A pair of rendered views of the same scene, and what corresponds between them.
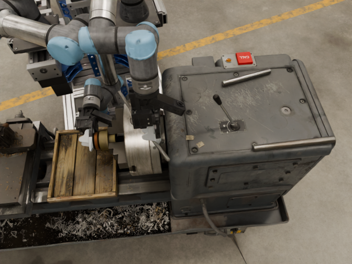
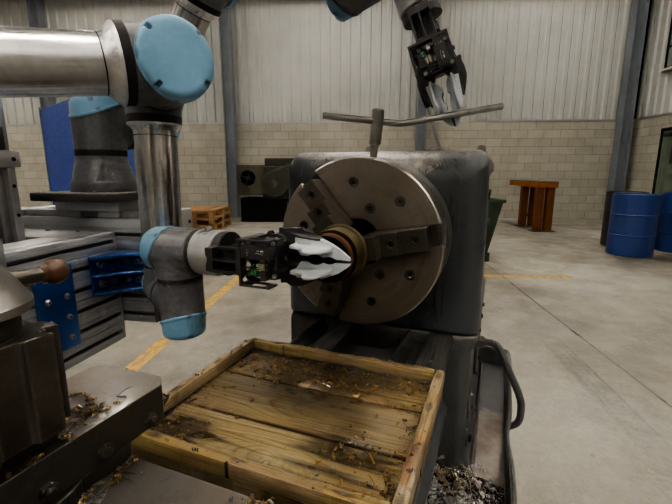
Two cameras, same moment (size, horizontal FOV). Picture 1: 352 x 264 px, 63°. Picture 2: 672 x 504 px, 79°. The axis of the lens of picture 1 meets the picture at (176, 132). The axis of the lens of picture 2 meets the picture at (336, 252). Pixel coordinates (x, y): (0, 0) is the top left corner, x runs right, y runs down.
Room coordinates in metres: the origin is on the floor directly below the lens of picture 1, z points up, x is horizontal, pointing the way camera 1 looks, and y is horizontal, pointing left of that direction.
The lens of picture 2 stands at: (0.29, 0.88, 1.21)
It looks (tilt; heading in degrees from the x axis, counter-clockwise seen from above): 11 degrees down; 296
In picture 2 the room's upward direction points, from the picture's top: straight up
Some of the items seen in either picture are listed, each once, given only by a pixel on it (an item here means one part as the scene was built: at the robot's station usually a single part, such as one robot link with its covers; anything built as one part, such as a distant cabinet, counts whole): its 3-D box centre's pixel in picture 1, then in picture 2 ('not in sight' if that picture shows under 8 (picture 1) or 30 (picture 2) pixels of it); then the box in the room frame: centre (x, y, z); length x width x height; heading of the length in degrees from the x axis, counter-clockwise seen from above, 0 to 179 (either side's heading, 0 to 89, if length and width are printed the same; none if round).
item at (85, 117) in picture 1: (88, 120); (253, 256); (0.68, 0.38, 1.08); 0.12 x 0.09 x 0.08; 3
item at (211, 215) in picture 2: not in sight; (204, 218); (6.58, -5.64, 0.22); 1.25 x 0.86 x 0.44; 115
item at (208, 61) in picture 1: (203, 65); not in sight; (0.83, -0.12, 1.24); 0.09 x 0.08 x 0.03; 94
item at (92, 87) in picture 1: (92, 91); (177, 250); (0.84, 0.38, 1.08); 0.11 x 0.08 x 0.09; 3
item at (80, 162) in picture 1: (85, 162); (300, 407); (0.56, 0.43, 0.89); 0.36 x 0.30 x 0.04; 4
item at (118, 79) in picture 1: (103, 56); (158, 183); (0.94, 0.32, 1.19); 0.12 x 0.11 x 0.49; 61
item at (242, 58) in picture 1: (243, 58); not in sight; (0.84, -0.29, 1.26); 0.06 x 0.06 x 0.02; 4
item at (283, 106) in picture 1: (234, 127); (401, 224); (0.63, -0.25, 1.06); 0.59 x 0.48 x 0.39; 94
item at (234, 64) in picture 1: (237, 64); not in sight; (0.84, -0.26, 1.23); 0.13 x 0.08 x 0.05; 94
